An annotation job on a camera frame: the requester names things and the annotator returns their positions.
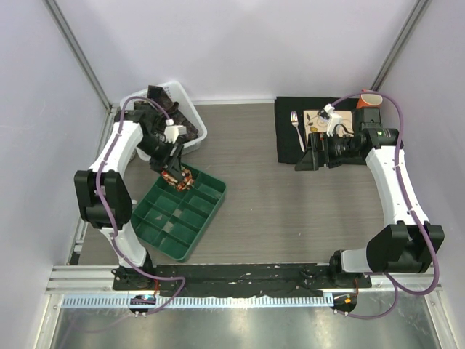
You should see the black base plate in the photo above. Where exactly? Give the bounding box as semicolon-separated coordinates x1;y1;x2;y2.
111;263;372;298

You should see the red floral patterned tie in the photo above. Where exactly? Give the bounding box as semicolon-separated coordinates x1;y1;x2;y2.
161;167;195;192

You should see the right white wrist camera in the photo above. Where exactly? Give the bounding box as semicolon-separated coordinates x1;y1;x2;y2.
317;104;343;137

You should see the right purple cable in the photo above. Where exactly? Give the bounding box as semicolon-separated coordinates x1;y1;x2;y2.
326;92;441;320

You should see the slotted cable duct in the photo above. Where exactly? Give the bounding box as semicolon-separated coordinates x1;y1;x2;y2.
61;294;333;310

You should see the green compartment tray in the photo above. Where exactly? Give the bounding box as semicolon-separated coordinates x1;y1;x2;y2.
132;165;227;262

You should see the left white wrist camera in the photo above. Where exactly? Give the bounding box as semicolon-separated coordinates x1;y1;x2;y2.
163;119;187;143

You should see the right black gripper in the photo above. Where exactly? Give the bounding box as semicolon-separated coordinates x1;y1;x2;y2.
295;132;362;171

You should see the aluminium frame rail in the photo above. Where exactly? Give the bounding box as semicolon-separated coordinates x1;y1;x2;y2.
45;264;124;294

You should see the white plastic basket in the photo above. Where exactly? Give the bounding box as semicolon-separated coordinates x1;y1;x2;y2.
119;81;207;155

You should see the orange mug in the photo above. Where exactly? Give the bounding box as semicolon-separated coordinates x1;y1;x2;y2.
356;89;383;109

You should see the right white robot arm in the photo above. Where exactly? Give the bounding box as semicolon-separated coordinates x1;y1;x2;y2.
295;104;445;294

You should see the floral square plate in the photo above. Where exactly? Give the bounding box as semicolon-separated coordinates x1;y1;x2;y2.
304;110;354;138

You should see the dark patterned tie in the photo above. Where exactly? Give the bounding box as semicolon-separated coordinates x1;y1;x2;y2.
134;85;198;142

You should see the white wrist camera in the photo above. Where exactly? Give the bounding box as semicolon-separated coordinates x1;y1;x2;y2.
163;119;187;143
317;104;343;137

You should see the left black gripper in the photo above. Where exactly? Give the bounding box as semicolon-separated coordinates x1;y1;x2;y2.
137;135;185;182

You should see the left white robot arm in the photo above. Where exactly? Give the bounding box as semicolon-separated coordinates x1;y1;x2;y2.
74;111;193;290

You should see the black placemat cloth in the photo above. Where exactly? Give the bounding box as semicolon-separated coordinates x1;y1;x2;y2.
274;96;337;165

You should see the silver fork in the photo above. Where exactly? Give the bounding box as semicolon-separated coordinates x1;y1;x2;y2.
290;111;306;152

